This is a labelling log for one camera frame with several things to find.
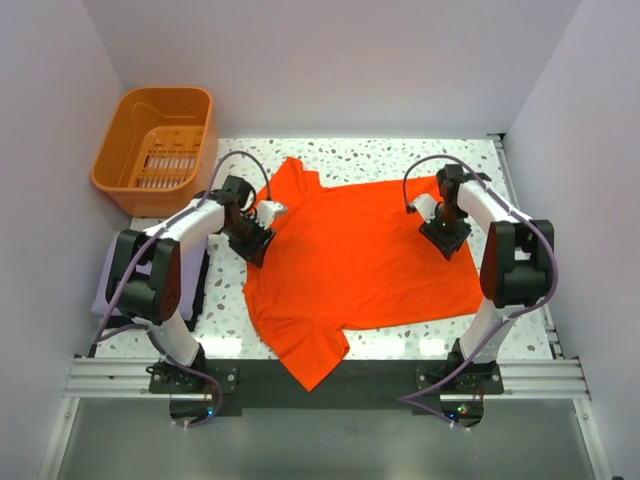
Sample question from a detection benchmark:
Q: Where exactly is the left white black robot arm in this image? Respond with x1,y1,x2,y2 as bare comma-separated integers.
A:
104,176,287,393

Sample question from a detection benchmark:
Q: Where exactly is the folded lavender t shirt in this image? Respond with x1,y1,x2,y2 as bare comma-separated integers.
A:
90,234,210,321

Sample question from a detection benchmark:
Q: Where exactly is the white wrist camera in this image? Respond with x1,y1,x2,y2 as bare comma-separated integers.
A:
255,200,288,229
406,194,439,223

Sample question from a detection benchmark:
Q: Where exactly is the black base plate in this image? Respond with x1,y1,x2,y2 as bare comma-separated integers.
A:
146,360,505,426

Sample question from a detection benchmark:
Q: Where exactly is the orange plastic basket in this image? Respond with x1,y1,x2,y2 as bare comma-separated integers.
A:
91,86,218,218

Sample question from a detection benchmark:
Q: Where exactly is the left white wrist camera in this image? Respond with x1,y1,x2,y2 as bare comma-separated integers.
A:
255,200,288,229

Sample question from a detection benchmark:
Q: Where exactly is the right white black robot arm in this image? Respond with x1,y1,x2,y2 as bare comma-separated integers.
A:
405,164,559,394

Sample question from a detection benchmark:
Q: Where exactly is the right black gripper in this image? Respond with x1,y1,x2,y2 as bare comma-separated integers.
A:
420,205,471,261

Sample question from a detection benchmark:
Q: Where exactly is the aluminium front rail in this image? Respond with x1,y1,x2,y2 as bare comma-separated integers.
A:
63,358,590,400

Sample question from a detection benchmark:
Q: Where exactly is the orange t shirt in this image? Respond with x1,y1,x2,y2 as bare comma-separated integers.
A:
244,157,483,390

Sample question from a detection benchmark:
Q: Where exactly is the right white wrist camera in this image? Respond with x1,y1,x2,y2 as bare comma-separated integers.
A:
406,194,439,223

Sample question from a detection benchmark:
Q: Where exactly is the aluminium table edge rail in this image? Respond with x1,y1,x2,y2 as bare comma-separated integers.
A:
488,134,565,360

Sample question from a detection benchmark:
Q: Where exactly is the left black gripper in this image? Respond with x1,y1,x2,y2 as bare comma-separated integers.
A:
222,213,276,268

